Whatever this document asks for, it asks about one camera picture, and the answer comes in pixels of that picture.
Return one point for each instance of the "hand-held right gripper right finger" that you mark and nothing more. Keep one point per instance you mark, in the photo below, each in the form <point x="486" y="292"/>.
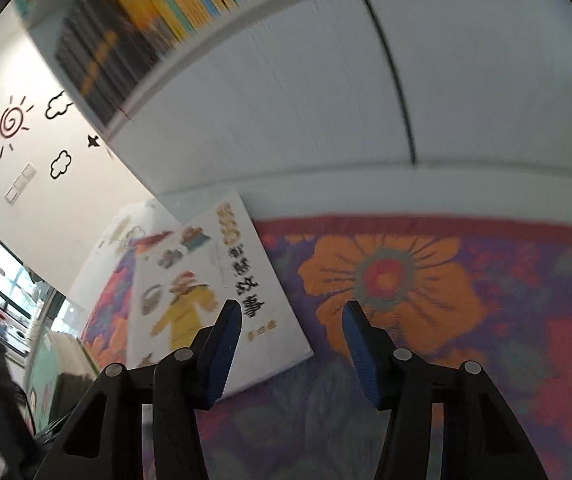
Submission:
<point x="361" y="355"/>

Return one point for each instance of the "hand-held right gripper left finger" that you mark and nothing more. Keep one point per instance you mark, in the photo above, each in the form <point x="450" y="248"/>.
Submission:
<point x="223" y="355"/>

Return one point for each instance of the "white book yellow figure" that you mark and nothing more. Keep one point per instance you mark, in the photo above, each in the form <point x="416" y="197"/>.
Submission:
<point x="226" y="270"/>

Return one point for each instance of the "row of black books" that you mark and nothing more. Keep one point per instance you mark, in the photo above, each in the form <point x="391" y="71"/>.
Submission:
<point x="106" y="55"/>

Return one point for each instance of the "purple floral blanket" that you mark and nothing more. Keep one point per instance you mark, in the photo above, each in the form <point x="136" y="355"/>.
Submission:
<point x="416" y="280"/>

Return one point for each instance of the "window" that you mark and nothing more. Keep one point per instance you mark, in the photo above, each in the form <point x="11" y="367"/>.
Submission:
<point x="11" y="280"/>

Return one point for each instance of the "white bookshelf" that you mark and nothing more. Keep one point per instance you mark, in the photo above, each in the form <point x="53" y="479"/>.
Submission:
<point x="291" y="85"/>

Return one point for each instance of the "white wall switch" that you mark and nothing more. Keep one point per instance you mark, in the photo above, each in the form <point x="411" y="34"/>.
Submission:
<point x="20" y="184"/>

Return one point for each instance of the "black cloud wall decal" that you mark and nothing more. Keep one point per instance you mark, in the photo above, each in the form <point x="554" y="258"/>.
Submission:
<point x="58" y="105"/>
<point x="61" y="165"/>

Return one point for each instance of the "black star wall decal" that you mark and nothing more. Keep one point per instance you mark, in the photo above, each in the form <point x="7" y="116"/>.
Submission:
<point x="94" y="141"/>

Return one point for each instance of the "red sun wall decal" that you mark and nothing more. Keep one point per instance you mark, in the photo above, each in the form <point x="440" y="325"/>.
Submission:
<point x="11" y="121"/>

